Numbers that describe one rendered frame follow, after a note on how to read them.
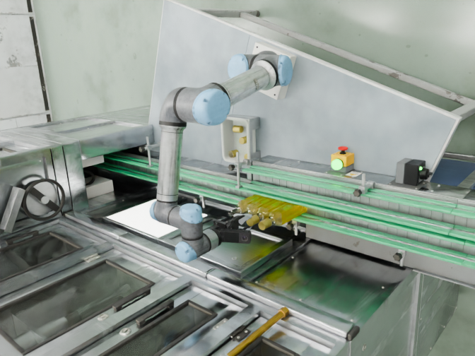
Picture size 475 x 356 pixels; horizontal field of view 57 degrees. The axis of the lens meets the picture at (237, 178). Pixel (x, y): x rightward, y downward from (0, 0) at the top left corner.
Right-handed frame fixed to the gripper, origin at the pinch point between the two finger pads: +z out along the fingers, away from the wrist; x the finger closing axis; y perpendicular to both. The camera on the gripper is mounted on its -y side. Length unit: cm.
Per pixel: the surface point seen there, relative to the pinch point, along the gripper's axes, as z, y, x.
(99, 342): -68, 5, 17
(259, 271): -7.9, -10.0, 15.2
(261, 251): 1.5, -3.5, 12.8
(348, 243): 27.6, -28.2, 12.2
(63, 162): -19, 107, -12
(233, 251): -5.0, 5.5, 12.8
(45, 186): -30, 107, -3
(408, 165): 32, -48, -23
